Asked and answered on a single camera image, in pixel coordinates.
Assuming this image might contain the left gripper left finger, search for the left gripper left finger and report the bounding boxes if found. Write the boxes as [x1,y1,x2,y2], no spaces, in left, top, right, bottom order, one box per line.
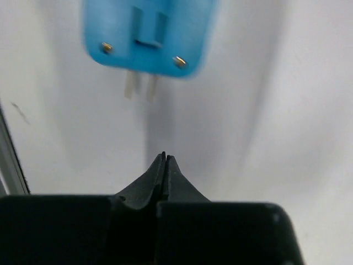
[1,153,165,264]

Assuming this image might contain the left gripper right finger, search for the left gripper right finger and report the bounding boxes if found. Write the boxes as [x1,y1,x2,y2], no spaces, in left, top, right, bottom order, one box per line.
[156,156,303,264]

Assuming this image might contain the small blue adapter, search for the small blue adapter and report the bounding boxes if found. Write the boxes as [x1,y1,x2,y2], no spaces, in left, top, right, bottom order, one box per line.
[82,0,217,102]

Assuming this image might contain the front aluminium rail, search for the front aluminium rail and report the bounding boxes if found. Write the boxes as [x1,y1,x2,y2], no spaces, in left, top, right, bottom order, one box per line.
[1,108,30,197]

